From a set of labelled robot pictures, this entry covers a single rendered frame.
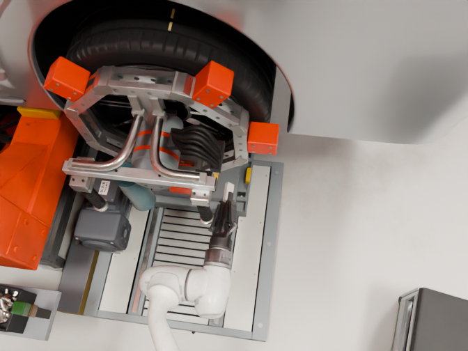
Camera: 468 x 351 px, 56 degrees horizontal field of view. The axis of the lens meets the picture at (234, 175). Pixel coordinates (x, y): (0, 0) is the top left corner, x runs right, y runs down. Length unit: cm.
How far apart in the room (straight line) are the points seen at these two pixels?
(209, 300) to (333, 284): 86
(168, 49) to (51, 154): 71
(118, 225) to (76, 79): 72
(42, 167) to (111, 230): 36
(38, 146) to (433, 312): 154
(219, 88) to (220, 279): 60
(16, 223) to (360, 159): 159
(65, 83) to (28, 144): 52
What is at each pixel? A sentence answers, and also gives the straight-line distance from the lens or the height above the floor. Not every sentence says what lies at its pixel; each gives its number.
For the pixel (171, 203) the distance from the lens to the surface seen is 203.
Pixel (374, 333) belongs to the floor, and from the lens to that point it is 211.
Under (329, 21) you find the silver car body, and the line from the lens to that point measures 105.
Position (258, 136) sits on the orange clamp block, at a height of 88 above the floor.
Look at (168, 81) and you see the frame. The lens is 119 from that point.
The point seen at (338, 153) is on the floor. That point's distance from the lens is 232.
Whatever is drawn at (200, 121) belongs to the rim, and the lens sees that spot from 146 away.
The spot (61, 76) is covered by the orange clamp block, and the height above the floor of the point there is 111.
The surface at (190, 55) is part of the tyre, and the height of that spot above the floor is 115.
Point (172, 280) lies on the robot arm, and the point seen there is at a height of 68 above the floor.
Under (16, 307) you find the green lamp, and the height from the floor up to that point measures 66.
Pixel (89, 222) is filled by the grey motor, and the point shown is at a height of 41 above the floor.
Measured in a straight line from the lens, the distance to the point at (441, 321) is 184.
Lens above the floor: 204
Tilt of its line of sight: 67 degrees down
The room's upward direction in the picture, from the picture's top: 6 degrees counter-clockwise
